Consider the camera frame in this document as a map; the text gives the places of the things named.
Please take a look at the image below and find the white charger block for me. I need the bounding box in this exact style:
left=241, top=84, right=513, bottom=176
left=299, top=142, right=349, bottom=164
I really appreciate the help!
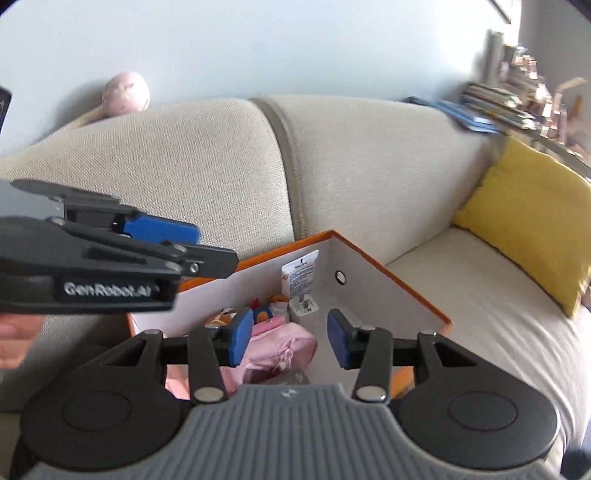
left=288, top=294, right=318, bottom=321

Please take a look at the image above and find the white cream tube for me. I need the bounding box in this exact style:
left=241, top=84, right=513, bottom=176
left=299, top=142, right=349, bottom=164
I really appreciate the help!
left=280, top=250, right=320, bottom=300

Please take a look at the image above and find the person's left hand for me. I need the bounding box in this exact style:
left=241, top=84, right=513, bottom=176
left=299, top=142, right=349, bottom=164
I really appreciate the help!
left=0, top=313, right=44, bottom=370

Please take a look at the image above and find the orange cardboard box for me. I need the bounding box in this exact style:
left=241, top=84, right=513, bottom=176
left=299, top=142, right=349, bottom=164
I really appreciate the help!
left=127, top=231, right=453, bottom=392

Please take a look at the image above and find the beige sofa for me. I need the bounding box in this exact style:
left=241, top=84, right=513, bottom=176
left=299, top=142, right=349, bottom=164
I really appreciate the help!
left=1, top=96, right=590, bottom=469

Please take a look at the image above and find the pink round plush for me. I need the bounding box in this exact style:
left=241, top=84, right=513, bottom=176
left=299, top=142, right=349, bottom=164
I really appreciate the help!
left=102, top=71, right=151, bottom=117

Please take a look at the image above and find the yellow cushion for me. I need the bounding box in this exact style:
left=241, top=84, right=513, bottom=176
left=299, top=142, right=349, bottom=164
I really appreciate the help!
left=453, top=137, right=590, bottom=318

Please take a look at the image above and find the stack of books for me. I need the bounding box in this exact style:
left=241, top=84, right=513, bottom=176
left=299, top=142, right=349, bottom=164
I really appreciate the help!
left=405, top=31, right=590, bottom=162

